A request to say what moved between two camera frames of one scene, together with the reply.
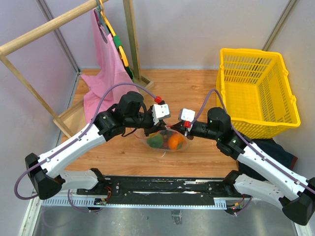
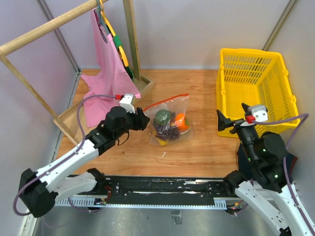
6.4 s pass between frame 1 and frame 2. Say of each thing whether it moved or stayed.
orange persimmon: moved
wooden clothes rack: stayed
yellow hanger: stayed
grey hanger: stayed
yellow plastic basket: stayed
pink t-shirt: stayed
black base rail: stayed
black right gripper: moved
